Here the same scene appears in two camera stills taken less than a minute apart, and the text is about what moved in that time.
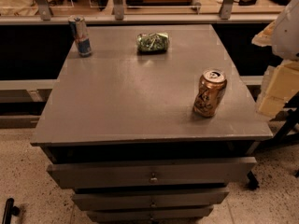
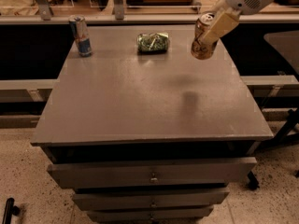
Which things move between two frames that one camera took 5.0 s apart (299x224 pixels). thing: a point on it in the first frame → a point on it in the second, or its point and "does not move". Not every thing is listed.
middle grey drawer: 149,200 does not move
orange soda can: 211,90 → 203,49
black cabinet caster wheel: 252,182 does not move
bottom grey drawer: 149,215 does not move
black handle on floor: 9,210 does not move
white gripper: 287,32 → 242,0
